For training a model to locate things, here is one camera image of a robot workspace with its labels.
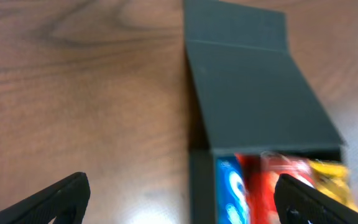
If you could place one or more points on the dark green box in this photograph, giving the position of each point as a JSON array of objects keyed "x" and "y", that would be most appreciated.
[{"x": 252, "y": 96}]

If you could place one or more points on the red Hello Panda snack pack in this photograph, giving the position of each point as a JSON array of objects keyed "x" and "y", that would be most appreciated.
[{"x": 261, "y": 174}]

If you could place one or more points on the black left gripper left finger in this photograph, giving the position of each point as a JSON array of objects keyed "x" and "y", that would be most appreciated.
[{"x": 62, "y": 202}]

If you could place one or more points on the yellow nut snack bag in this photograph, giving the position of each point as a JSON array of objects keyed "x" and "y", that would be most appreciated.
[{"x": 331, "y": 179}]

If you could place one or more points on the blue Oreo cookie pack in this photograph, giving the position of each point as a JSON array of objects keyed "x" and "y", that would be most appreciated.
[{"x": 232, "y": 207}]

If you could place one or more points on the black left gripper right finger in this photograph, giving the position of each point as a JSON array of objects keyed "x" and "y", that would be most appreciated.
[{"x": 298, "y": 203}]

